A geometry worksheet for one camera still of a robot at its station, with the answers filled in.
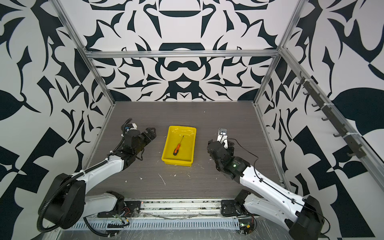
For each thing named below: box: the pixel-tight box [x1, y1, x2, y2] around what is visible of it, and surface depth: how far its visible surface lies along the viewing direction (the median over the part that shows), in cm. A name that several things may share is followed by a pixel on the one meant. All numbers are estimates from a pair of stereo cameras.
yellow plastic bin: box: [161, 125, 197, 167], surface depth 96 cm
